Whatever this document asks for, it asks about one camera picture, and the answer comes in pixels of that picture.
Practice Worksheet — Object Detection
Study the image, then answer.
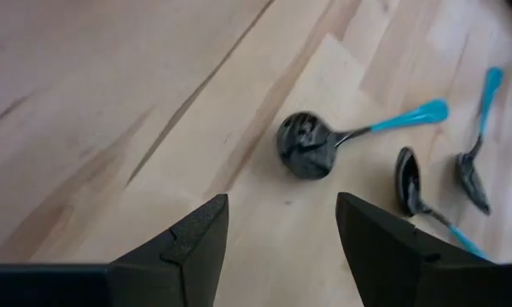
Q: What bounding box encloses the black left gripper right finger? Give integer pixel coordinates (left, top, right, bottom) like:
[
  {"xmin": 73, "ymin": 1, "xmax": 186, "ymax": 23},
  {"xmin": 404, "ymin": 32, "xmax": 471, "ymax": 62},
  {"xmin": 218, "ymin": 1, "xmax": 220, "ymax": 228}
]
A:
[{"xmin": 335, "ymin": 191, "xmax": 496, "ymax": 307}]

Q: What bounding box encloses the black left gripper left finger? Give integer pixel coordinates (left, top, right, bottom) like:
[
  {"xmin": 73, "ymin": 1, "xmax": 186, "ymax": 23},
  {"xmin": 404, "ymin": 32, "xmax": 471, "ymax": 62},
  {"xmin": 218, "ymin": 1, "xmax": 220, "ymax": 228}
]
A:
[{"xmin": 108, "ymin": 194, "xmax": 230, "ymax": 307}]

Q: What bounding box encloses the black spoon teal handle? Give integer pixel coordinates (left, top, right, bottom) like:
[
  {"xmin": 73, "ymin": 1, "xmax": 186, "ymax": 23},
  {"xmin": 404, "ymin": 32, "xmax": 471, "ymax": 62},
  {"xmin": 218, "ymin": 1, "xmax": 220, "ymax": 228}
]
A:
[
  {"xmin": 454, "ymin": 66, "xmax": 506, "ymax": 217},
  {"xmin": 393, "ymin": 146, "xmax": 492, "ymax": 262},
  {"xmin": 276, "ymin": 98, "xmax": 451, "ymax": 181}
]

